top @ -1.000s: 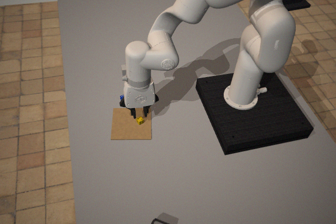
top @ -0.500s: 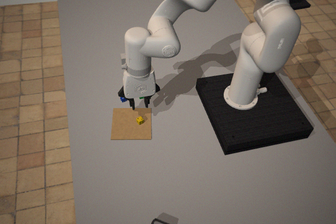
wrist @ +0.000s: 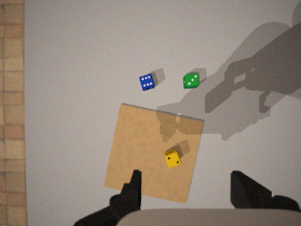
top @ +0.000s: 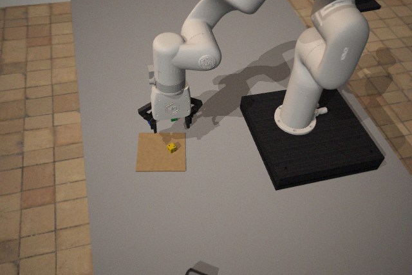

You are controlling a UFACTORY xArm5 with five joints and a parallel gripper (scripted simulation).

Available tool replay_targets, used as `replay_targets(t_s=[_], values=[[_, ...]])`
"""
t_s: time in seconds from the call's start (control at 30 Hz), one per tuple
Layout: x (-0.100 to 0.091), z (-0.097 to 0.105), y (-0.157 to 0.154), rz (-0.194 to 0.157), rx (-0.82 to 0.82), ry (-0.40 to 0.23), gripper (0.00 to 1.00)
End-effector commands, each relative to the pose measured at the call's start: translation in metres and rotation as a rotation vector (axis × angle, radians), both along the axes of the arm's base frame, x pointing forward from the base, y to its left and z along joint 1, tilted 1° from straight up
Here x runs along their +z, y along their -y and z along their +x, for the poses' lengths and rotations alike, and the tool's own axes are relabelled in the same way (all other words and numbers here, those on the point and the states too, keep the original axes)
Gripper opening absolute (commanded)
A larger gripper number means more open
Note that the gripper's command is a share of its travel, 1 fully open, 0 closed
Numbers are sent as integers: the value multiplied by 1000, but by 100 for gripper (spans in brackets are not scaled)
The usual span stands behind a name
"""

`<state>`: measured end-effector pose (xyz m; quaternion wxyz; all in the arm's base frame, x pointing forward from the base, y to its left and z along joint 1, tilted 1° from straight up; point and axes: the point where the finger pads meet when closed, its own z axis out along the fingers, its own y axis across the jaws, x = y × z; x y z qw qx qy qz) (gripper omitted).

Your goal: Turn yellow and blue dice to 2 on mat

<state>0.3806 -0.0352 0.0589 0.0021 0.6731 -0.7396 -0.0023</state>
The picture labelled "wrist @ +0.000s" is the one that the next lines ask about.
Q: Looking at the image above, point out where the yellow die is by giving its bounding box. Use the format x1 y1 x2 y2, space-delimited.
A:
165 150 182 168

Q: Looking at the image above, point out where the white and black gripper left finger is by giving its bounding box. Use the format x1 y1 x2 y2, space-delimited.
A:
73 169 142 226

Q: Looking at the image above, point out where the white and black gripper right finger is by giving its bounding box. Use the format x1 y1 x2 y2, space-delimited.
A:
230 170 301 213

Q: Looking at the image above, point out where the blue die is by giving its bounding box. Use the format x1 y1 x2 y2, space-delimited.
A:
139 74 154 90

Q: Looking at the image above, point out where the tan square mat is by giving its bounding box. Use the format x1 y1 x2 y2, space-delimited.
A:
103 105 203 203

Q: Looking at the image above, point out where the green die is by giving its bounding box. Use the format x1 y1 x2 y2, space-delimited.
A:
183 73 199 89

